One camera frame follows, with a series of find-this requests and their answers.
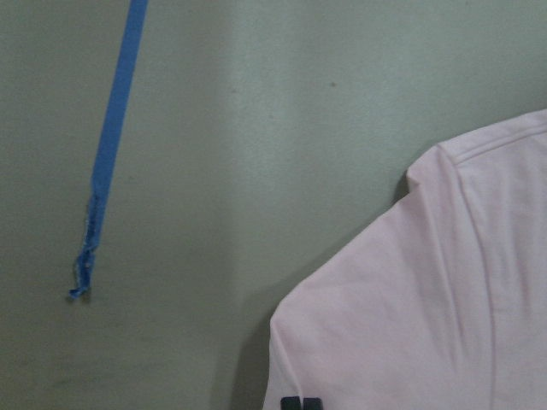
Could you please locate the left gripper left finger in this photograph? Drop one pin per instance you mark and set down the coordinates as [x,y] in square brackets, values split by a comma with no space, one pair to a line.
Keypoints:
[290,403]

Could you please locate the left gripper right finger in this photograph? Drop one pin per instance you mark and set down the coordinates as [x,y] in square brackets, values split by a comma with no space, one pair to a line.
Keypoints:
[312,403]

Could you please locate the pink Snoopy t-shirt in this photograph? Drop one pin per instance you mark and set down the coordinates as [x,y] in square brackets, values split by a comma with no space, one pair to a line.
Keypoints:
[441,302]

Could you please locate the blue tape line left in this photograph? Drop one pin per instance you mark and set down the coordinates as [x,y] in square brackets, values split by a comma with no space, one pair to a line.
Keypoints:
[108,145]

